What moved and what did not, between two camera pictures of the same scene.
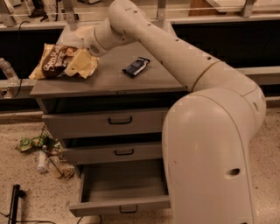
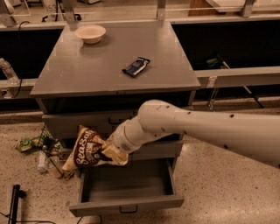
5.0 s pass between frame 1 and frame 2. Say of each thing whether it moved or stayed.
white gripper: moved
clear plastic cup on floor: stayed
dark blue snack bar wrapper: stayed
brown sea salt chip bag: moved
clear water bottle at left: stayed
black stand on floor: stayed
